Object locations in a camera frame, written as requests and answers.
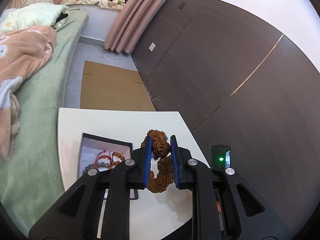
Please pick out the green bed sheet mattress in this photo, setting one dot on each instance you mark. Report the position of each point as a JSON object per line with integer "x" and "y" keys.
{"x": 31, "y": 180}

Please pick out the white wall switch plate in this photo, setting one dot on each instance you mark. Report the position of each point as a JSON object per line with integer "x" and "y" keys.
{"x": 152, "y": 46}

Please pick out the black square jewelry box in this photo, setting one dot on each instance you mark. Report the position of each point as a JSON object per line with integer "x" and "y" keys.
{"x": 101, "y": 153}

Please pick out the flattened cardboard sheet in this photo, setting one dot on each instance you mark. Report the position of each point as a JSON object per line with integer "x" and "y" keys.
{"x": 107, "y": 87}

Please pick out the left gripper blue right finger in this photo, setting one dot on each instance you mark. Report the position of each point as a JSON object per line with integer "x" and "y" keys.
{"x": 175, "y": 171}

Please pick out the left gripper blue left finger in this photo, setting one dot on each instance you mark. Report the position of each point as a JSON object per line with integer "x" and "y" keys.
{"x": 147, "y": 156}

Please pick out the light green pillow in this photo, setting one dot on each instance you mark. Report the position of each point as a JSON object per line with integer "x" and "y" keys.
{"x": 35, "y": 14}

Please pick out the pink curtain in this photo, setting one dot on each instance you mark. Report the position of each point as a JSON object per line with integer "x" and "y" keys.
{"x": 130, "y": 24}

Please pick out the pink fleece blanket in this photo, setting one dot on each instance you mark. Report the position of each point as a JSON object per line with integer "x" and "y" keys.
{"x": 23, "y": 53}

